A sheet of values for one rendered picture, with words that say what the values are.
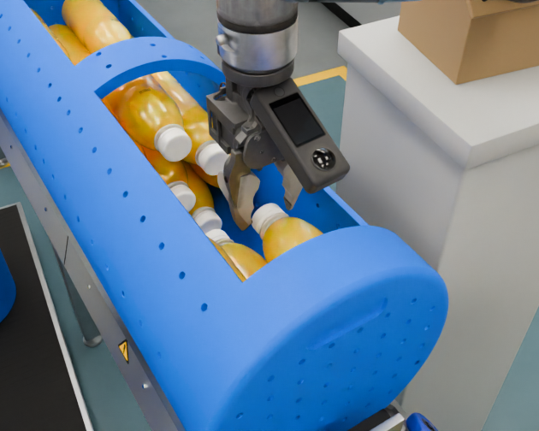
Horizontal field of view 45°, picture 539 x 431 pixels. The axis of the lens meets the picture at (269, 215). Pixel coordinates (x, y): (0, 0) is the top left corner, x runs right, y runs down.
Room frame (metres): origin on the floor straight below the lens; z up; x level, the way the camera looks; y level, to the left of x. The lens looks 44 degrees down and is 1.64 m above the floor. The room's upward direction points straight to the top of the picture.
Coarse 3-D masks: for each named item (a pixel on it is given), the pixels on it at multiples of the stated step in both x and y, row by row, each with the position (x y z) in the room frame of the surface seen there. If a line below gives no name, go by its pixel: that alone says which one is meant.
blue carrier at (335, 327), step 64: (0, 0) 0.90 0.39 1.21; (64, 0) 1.09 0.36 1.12; (128, 0) 1.08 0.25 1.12; (0, 64) 0.80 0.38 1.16; (64, 64) 0.71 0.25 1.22; (128, 64) 0.68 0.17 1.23; (192, 64) 0.71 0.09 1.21; (64, 128) 0.62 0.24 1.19; (64, 192) 0.56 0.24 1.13; (128, 192) 0.49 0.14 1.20; (256, 192) 0.69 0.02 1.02; (320, 192) 0.59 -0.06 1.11; (128, 256) 0.43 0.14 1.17; (192, 256) 0.40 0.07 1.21; (320, 256) 0.37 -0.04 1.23; (384, 256) 0.38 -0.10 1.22; (128, 320) 0.40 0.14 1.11; (192, 320) 0.34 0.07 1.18; (256, 320) 0.32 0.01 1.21; (320, 320) 0.32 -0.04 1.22; (384, 320) 0.36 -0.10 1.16; (192, 384) 0.30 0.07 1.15; (256, 384) 0.29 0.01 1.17; (320, 384) 0.32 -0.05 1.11; (384, 384) 0.37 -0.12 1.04
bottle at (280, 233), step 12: (276, 216) 0.53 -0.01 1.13; (288, 216) 0.52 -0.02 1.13; (264, 228) 0.52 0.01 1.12; (276, 228) 0.50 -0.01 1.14; (288, 228) 0.50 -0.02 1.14; (300, 228) 0.49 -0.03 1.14; (312, 228) 0.50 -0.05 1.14; (264, 240) 0.50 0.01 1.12; (276, 240) 0.48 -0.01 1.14; (288, 240) 0.48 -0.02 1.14; (300, 240) 0.48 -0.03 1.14; (264, 252) 0.49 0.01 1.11; (276, 252) 0.47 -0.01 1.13
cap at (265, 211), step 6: (264, 204) 0.55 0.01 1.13; (270, 204) 0.55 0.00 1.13; (276, 204) 0.55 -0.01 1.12; (258, 210) 0.54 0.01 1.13; (264, 210) 0.54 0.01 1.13; (270, 210) 0.54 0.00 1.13; (276, 210) 0.54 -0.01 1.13; (282, 210) 0.55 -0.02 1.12; (252, 216) 0.54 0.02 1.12; (258, 216) 0.53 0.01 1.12; (264, 216) 0.53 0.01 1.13; (252, 222) 0.54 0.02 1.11; (258, 222) 0.53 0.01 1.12; (258, 228) 0.53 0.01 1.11
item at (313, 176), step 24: (264, 96) 0.53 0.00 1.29; (288, 96) 0.54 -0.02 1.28; (264, 120) 0.52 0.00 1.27; (288, 120) 0.52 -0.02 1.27; (312, 120) 0.52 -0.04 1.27; (288, 144) 0.49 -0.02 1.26; (312, 144) 0.50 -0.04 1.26; (312, 168) 0.47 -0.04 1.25; (336, 168) 0.48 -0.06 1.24; (312, 192) 0.47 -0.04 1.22
